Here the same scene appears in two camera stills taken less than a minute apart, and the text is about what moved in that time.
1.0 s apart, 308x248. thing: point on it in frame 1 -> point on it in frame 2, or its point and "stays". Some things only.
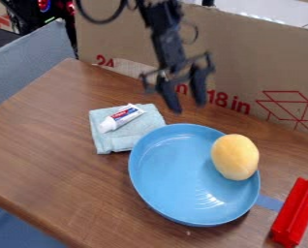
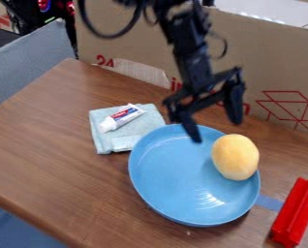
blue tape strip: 270,202 stays
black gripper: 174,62 -> 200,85
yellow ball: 235,156 stays
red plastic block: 295,214 stays
